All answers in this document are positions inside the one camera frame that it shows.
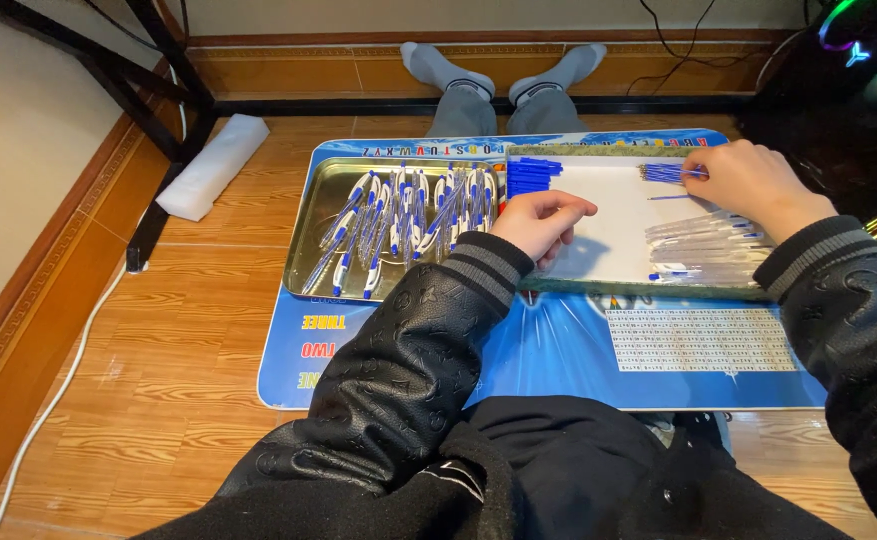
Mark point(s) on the person's right hand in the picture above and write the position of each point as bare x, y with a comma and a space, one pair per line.
753, 187

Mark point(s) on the person's left hand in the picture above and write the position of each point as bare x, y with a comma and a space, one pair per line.
532, 225

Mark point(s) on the person's left fingers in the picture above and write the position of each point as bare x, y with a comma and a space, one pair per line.
569, 214

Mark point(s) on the person's right fingers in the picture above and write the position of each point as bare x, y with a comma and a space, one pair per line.
699, 163

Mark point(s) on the blue pen refill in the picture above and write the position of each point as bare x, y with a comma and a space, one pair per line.
675, 173
667, 197

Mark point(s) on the bundle of blue refills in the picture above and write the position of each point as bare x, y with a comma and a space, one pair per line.
660, 169

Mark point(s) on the white tray with green rim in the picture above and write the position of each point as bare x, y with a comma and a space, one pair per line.
611, 225

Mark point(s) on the pile of blue pen caps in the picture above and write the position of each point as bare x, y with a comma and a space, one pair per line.
530, 177

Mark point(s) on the pile of clear pen barrels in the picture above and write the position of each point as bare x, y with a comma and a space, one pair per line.
701, 247

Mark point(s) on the person's right leg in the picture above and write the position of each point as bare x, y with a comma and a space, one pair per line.
547, 94

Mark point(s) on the person's leg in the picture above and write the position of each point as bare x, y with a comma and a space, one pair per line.
457, 97
547, 94

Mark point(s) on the black computer case with lights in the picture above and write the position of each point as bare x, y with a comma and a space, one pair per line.
821, 112

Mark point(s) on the blue printed low table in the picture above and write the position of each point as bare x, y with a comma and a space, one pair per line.
558, 352

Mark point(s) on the heap of blue-white pens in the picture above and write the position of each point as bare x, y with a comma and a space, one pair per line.
408, 217

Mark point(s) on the person's left leg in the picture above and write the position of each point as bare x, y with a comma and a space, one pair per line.
457, 97

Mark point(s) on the gold metal tray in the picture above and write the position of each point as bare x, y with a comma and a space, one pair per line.
322, 199

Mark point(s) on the person's black jacket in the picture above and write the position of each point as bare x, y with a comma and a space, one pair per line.
558, 480

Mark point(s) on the white foam block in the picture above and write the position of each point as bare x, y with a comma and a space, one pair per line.
209, 169

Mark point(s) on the black metal desk frame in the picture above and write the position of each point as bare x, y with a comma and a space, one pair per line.
149, 225

